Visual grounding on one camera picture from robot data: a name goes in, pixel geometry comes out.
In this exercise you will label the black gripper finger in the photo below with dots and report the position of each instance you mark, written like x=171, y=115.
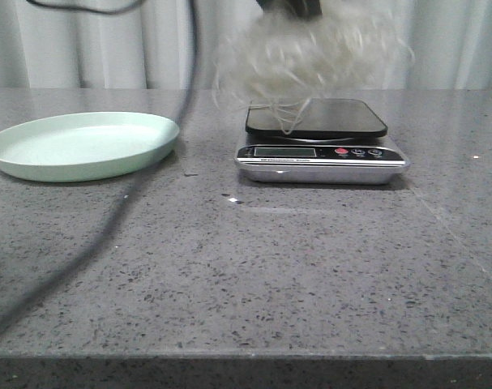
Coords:
x=301, y=9

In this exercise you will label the white translucent vermicelli bundle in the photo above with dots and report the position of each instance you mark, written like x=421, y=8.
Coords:
x=280, y=59

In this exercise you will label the black silver kitchen scale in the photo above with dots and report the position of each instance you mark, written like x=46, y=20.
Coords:
x=323, y=141

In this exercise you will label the white pleated curtain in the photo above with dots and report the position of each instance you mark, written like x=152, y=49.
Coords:
x=146, y=48

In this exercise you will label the light green round plate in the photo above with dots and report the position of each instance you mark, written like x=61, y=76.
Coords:
x=82, y=147

